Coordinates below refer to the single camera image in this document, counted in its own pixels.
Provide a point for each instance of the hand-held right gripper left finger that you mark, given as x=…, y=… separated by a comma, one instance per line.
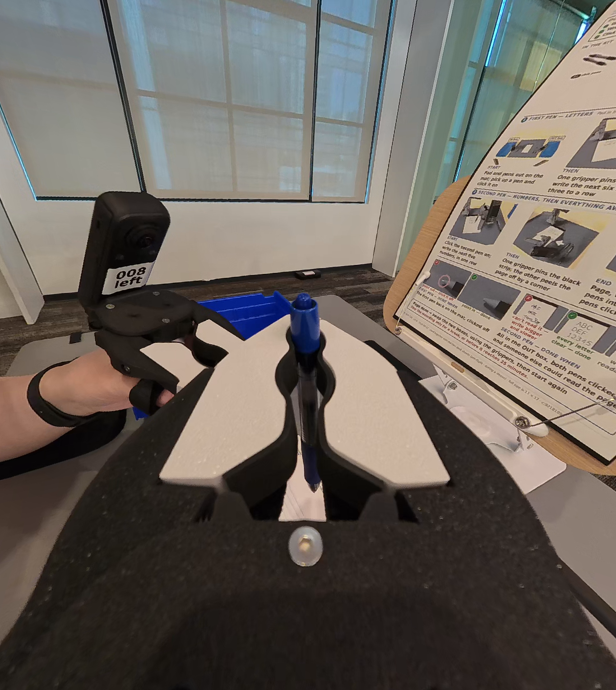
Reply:
x=221, y=420

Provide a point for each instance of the white lined legal notepad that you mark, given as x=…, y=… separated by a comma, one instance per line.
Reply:
x=300, y=506

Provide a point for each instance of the glass wall window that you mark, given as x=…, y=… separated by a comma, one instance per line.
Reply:
x=178, y=81

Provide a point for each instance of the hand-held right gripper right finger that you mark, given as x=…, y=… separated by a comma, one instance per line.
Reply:
x=383, y=426

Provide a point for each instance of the green tinted glass panel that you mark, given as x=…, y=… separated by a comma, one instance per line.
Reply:
x=523, y=81

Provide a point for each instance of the blue plastic bin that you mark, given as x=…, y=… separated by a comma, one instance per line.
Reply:
x=254, y=312

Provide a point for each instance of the black floor device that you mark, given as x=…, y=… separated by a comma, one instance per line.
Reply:
x=308, y=274

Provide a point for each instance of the instruction board on stand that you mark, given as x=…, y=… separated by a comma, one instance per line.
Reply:
x=426, y=259

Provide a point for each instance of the blue retractable pen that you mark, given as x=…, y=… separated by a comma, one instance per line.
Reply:
x=303, y=329

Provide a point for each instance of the person's left hand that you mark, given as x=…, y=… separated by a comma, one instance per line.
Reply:
x=92, y=382

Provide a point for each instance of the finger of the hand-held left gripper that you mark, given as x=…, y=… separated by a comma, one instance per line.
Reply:
x=173, y=361
x=219, y=334

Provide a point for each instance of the printed instruction sheet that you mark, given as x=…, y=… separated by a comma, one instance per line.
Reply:
x=545, y=269

